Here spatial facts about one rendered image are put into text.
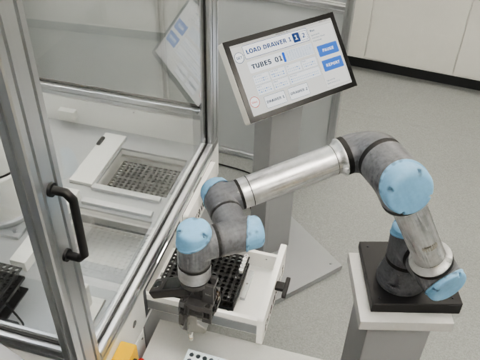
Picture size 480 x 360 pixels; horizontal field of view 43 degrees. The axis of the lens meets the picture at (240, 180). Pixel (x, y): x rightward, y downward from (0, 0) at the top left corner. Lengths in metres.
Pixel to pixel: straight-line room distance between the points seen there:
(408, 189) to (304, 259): 1.66
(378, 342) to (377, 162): 0.79
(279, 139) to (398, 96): 1.95
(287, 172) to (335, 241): 1.76
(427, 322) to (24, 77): 1.37
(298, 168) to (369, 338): 0.76
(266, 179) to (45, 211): 0.55
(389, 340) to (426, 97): 2.65
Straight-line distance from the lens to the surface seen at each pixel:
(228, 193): 1.39
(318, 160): 1.44
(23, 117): 0.99
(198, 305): 1.42
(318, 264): 2.98
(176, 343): 1.78
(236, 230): 1.30
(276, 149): 2.55
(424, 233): 1.55
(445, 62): 4.47
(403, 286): 1.88
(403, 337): 2.03
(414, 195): 1.40
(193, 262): 1.30
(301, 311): 2.83
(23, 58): 0.96
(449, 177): 3.72
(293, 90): 2.33
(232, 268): 1.77
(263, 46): 2.31
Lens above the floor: 2.22
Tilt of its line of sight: 40 degrees down
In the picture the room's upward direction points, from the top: 2 degrees clockwise
